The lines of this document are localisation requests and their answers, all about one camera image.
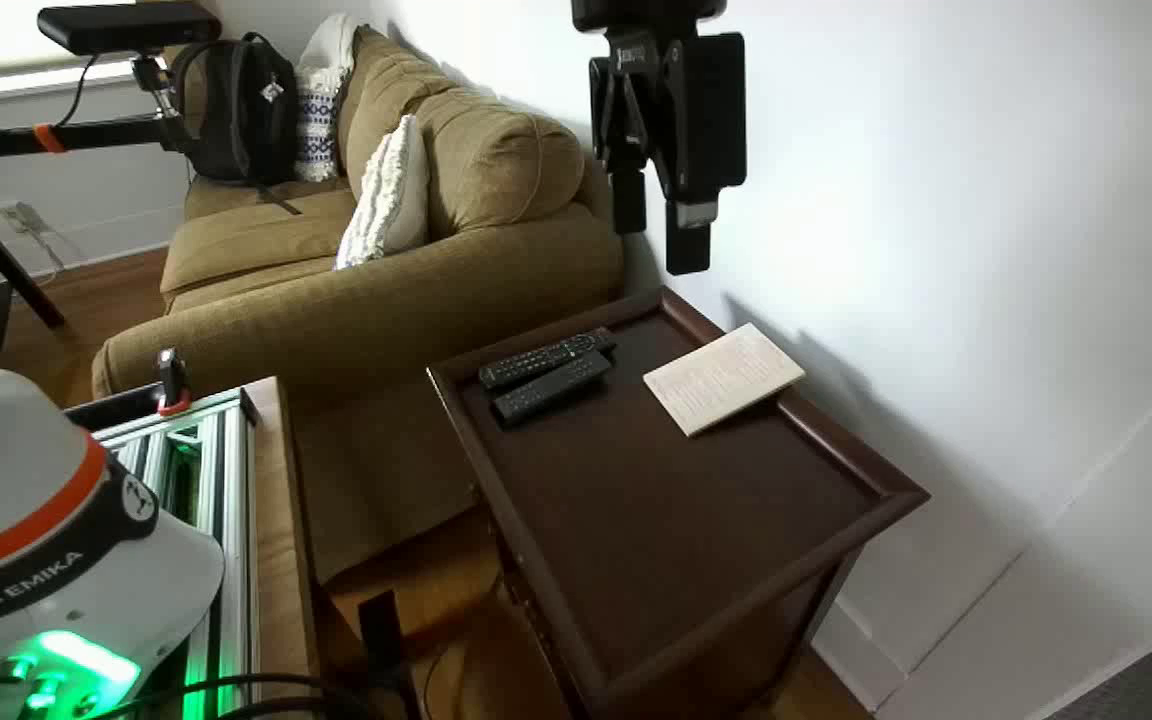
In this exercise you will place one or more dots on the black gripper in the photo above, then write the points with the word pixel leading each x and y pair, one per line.
pixel 670 99

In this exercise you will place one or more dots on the beige book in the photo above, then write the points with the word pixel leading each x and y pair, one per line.
pixel 723 377

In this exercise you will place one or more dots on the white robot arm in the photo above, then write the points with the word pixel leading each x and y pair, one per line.
pixel 98 573

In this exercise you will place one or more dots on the olive brown sofa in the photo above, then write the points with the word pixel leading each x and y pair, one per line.
pixel 508 235

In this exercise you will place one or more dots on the black remote control upper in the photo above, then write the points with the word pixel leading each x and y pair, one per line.
pixel 527 365

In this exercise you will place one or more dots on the black remote control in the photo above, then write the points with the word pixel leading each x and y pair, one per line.
pixel 551 388
pixel 527 365

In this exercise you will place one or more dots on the black remote control lower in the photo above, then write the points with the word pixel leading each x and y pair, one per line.
pixel 551 388

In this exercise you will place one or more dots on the white patterned pillow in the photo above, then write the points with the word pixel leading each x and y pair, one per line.
pixel 394 196

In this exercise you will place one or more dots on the dark wooden side table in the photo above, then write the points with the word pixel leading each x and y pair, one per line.
pixel 673 576

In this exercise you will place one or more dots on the black backpack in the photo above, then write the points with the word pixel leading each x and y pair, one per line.
pixel 236 110

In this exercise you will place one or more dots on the black camera on stand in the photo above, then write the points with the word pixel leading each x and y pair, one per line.
pixel 88 28

